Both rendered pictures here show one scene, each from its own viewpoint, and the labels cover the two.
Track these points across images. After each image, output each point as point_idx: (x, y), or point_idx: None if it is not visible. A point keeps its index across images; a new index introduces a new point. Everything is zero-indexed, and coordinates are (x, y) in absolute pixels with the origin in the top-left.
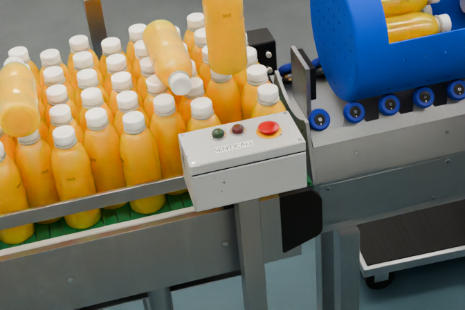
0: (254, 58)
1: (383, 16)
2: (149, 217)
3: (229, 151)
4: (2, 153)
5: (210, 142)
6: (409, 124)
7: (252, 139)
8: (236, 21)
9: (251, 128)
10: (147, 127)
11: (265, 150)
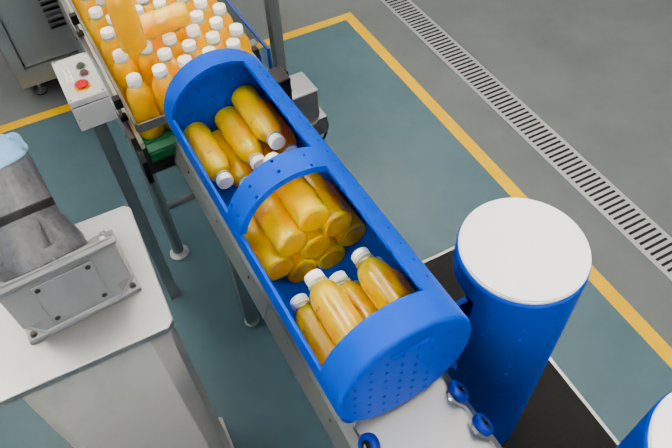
0: (180, 65)
1: (175, 100)
2: (113, 88)
3: (63, 74)
4: None
5: (74, 65)
6: (204, 190)
7: (74, 81)
8: (112, 19)
9: (87, 78)
10: (113, 43)
11: (62, 88)
